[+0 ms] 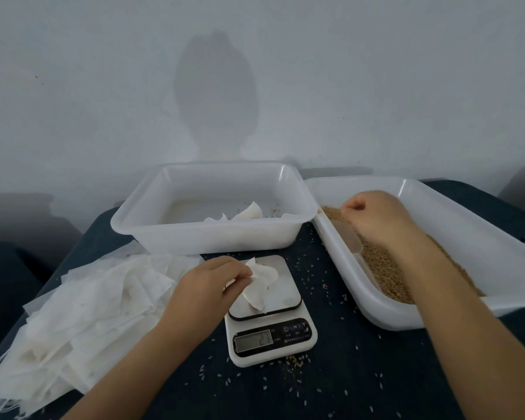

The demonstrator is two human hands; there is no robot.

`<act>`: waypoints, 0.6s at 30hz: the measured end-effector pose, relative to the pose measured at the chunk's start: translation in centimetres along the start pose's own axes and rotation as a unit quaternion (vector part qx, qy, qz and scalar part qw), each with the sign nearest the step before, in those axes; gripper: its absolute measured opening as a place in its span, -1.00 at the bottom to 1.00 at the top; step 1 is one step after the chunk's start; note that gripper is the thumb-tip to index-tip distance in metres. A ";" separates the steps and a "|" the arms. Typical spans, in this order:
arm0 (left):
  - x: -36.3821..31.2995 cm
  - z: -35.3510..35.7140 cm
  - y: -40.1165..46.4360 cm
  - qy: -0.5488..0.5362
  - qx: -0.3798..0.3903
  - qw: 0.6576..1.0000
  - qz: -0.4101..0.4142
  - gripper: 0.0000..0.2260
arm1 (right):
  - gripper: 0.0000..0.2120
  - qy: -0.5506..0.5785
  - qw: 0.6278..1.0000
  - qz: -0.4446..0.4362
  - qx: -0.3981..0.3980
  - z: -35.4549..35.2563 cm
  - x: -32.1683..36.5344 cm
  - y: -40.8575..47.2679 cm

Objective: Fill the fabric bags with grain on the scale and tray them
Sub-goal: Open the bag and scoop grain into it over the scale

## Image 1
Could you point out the person's right forearm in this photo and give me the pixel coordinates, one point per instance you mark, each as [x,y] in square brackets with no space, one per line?
[472,336]

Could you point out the white tray of grain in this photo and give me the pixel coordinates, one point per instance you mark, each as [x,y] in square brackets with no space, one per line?
[499,249]

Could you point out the white digital kitchen scale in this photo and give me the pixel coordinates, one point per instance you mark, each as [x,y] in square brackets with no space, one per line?
[271,341]

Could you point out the clear plastic scoop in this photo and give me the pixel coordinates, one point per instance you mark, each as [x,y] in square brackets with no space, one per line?
[348,236]

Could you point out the brown grain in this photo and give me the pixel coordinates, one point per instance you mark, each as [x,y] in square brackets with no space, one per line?
[387,271]

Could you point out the white plastic tub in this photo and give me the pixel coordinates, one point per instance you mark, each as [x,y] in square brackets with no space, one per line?
[210,236]

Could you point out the person's right hand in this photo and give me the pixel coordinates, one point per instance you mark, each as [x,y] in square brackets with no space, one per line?
[381,218]

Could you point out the person's left hand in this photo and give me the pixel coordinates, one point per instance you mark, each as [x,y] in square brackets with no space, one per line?
[203,297]

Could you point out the person's left forearm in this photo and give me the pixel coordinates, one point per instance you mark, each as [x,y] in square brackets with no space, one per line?
[127,385]

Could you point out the white mesh bag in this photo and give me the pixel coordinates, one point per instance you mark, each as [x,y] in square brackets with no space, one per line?
[217,217]
[262,288]

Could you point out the dark blue tablecloth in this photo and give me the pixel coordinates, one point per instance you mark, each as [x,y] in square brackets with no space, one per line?
[350,380]
[4,293]

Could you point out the pile of white bags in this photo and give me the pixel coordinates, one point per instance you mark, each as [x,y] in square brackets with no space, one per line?
[70,328]

